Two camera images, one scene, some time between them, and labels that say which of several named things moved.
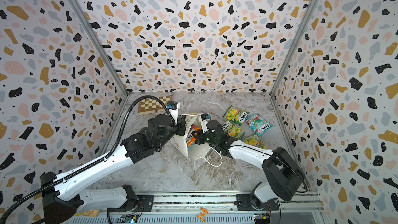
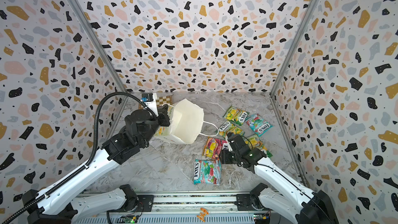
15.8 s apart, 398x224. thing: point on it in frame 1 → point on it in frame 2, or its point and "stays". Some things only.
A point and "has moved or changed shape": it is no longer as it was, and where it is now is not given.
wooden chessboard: (151, 104) stays
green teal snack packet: (258, 124) stays
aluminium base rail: (303, 208) stays
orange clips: (202, 214) stays
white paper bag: (186, 142) has moved or changed shape
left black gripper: (181, 125) → (163, 115)
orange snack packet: (190, 138) → (212, 148)
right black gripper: (199, 139) → (224, 156)
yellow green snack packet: (233, 130) stays
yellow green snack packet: (235, 115) stays
